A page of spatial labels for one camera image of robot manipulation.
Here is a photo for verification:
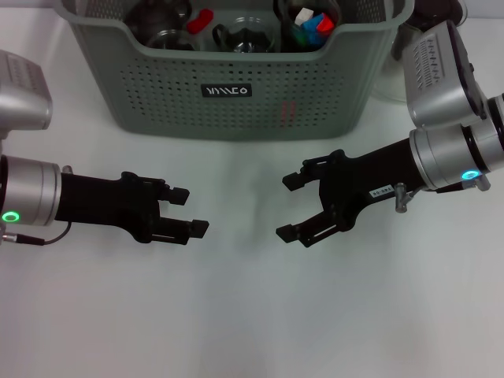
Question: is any grey perforated storage bin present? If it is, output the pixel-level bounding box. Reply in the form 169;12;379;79
53;0;417;142

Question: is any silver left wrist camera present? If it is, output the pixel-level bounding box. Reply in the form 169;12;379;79
0;50;54;139

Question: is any left arm cable with connector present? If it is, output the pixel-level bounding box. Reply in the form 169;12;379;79
0;220;72;247

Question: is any glass carafe with black lid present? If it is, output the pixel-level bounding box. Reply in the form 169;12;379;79
372;0;469;104

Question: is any dark red curved brick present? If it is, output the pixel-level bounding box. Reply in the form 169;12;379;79
186;9;214;35

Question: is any black round teapot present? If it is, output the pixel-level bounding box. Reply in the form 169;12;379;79
124;0;194;39

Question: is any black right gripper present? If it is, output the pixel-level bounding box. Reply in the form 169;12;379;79
275;137;423;250

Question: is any blue square toy plate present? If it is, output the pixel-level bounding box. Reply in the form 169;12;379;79
302;16;328;45

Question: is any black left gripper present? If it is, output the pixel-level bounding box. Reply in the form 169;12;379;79
54;171;210;246

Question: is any white toy brick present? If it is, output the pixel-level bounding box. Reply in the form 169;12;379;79
294;6;314;27

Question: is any right arm metal cable connector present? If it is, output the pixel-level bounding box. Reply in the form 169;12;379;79
394;180;431;215

